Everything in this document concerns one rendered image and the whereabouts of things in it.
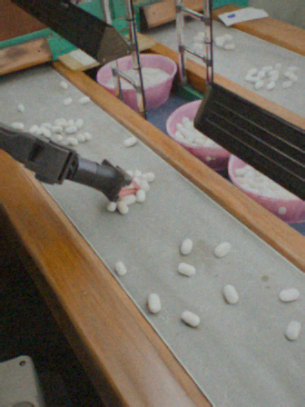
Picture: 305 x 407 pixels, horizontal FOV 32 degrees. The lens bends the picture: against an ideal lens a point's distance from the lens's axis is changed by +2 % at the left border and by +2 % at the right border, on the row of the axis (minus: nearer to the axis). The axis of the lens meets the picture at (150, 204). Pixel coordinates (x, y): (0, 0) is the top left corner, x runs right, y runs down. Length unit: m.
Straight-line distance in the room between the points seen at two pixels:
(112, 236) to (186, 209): 0.18
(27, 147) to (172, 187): 0.37
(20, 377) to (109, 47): 0.76
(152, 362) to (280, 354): 0.21
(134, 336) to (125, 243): 0.27
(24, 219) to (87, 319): 0.35
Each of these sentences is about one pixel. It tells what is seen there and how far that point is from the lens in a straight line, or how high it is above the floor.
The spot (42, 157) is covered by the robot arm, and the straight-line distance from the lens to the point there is 1.08.
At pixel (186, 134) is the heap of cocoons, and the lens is 1.46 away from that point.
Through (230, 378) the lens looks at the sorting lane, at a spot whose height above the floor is 0.74.
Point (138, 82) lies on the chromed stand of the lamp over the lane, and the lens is 1.50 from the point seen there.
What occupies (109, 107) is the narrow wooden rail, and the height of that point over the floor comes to 0.76.
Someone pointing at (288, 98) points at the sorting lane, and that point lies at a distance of 1.62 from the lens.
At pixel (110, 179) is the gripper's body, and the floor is 0.83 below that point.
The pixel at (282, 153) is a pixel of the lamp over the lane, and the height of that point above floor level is 1.08.
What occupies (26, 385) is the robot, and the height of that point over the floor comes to 0.47.
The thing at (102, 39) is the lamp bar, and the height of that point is 1.09.
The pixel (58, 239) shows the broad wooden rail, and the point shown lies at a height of 0.76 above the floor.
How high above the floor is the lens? 1.49
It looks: 38 degrees down
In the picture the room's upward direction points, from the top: 8 degrees counter-clockwise
